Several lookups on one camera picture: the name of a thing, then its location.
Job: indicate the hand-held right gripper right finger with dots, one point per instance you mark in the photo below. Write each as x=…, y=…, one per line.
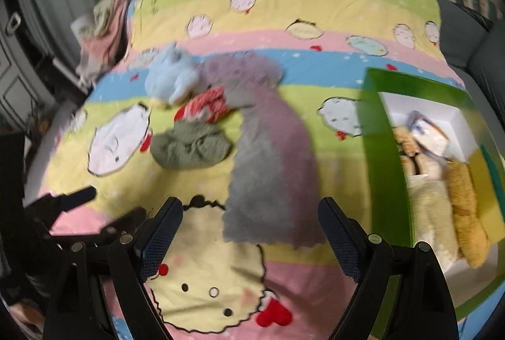
x=343, y=243

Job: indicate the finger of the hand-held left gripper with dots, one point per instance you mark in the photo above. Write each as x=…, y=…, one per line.
x=122, y=221
x=67, y=200

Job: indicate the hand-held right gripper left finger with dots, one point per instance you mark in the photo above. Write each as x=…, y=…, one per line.
x=161, y=239

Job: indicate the cream fuzzy sock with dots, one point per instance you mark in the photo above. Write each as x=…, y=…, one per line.
x=432, y=217

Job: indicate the olive green cloth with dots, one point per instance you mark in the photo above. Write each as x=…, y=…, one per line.
x=189, y=147

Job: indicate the green cardboard box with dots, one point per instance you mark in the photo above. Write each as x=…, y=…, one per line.
x=378, y=150

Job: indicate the grey fuzzy long sock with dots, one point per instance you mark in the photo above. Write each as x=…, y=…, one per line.
x=268, y=166

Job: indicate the tan striped plush toy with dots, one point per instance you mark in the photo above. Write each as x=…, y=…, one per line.
x=406, y=150

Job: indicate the orange plush toy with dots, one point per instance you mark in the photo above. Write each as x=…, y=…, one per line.
x=467, y=214

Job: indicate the white blue patterned sock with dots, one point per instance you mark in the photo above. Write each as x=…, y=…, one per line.
x=430, y=135

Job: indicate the red patterned cloth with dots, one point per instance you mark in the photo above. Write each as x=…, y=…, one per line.
x=205, y=105

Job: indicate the light blue plush toy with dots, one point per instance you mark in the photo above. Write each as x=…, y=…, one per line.
x=173, y=72

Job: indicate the grey panelled cabinet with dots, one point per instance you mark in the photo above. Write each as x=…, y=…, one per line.
x=19, y=79

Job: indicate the pink towel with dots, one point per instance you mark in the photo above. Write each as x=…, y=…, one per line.
x=112, y=36

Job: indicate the pale crumpled clothes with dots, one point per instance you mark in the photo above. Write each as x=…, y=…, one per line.
x=101, y=16

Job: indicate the printed cartoon blanket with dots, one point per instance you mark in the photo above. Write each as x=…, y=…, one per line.
x=300, y=12

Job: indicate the grey sofa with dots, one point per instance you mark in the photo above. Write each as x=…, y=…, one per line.
x=473, y=44

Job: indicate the striped cushion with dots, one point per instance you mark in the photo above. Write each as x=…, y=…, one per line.
x=477, y=5

